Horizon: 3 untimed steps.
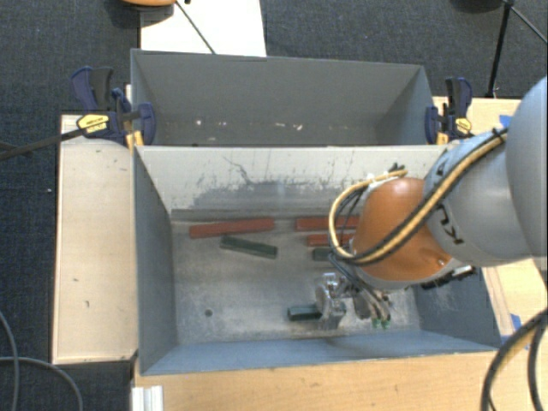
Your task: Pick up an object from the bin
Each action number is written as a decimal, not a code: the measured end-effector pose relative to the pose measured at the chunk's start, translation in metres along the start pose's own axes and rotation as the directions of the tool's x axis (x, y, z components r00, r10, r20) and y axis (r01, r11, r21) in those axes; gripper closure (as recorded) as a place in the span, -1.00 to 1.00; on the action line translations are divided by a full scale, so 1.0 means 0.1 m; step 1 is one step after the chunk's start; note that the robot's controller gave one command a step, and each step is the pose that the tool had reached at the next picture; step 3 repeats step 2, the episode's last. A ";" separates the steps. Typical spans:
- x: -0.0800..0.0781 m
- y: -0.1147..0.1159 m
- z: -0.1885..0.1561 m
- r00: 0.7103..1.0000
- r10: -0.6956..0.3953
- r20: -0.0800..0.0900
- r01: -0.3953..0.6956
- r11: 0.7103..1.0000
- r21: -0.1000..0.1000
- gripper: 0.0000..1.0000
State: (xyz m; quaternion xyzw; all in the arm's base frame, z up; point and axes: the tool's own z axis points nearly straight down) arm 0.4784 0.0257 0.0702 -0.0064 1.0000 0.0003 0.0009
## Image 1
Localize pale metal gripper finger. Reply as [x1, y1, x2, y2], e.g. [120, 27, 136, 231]
[315, 272, 343, 306]
[318, 301, 348, 331]

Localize dark green flat block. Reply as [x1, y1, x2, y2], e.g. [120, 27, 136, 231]
[218, 234, 279, 260]
[287, 303, 324, 322]
[312, 247, 343, 262]

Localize red-brown flat block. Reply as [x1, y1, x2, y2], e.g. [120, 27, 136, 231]
[295, 215, 360, 232]
[188, 217, 277, 240]
[305, 232, 354, 248]

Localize grey metal bin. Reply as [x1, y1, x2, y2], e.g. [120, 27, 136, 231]
[129, 48, 503, 377]

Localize pale wood board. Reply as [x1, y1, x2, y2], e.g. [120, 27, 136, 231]
[51, 113, 140, 366]

